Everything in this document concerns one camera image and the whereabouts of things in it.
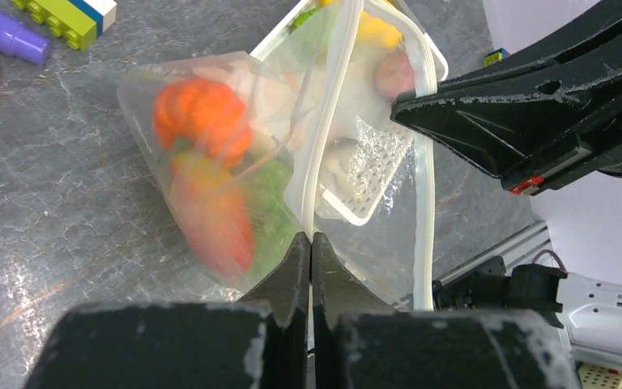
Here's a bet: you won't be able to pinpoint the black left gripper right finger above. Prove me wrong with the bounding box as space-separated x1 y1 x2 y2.
311 233 577 388

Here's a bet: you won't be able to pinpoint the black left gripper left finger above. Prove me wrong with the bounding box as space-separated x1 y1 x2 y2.
25 233 311 388

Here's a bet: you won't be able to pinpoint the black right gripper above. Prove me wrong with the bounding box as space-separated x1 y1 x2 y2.
390 0 622 197

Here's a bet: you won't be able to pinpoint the purple toy onion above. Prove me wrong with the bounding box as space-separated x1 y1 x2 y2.
373 50 415 102

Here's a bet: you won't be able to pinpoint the clear zip top bag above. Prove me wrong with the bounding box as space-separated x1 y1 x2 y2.
117 0 438 313

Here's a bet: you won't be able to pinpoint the green toy lettuce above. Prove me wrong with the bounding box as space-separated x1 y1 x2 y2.
290 7 321 32

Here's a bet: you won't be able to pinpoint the orange toy pumpkin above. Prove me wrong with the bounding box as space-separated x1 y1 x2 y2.
153 78 253 168

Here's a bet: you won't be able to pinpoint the green toy grapes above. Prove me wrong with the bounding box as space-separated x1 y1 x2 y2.
245 160 300 287

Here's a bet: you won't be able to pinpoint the multicolour block stack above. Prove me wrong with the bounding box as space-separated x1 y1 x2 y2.
484 48 509 66

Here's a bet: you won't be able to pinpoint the white toy garlic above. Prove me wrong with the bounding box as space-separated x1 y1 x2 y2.
319 138 357 192

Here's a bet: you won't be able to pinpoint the white perforated plastic basket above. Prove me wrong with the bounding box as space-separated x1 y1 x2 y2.
252 1 449 226

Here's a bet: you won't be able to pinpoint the green blue white brick stack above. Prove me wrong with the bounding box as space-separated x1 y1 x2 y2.
11 0 117 51

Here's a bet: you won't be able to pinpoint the purple toy microphone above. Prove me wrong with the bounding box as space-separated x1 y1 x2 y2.
0 11 51 66

